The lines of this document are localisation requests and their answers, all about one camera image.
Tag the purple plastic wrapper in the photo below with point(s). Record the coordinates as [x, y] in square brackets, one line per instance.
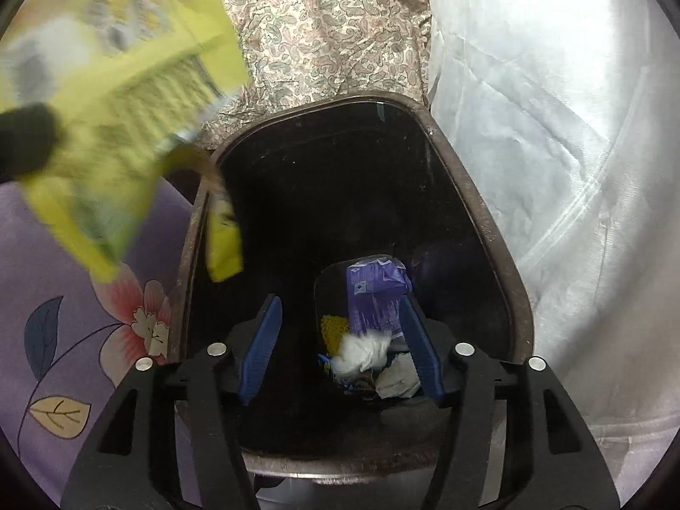
[372, 297]

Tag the yellow snack packet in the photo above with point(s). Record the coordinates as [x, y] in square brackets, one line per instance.
[133, 64]

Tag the purple floral tablecloth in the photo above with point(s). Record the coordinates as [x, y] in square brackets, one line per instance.
[48, 255]

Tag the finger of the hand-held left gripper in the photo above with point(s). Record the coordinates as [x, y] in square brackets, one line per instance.
[26, 141]

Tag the white cover cloth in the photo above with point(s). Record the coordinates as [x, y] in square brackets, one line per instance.
[574, 143]

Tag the dark brown trash bin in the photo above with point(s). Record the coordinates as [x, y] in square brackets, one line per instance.
[329, 196]

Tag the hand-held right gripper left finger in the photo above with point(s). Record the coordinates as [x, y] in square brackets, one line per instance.
[260, 350]

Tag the paisley patterned cloth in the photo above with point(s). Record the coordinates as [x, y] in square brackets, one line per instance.
[329, 26]

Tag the yellow foam fruit net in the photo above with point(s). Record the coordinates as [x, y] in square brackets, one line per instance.
[333, 329]

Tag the crumpled grey paper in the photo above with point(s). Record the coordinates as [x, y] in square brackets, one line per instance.
[398, 377]

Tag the crumpled white tissue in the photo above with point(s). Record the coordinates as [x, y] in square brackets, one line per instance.
[361, 350]

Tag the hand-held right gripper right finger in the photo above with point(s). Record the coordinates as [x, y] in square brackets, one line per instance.
[422, 350]

